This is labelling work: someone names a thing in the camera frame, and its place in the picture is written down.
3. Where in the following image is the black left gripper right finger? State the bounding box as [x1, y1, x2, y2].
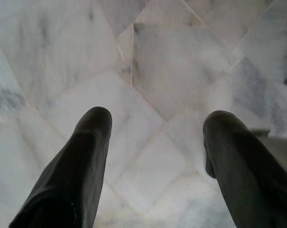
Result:
[203, 110, 287, 228]

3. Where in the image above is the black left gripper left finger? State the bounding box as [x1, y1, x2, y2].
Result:
[9, 106, 113, 228]

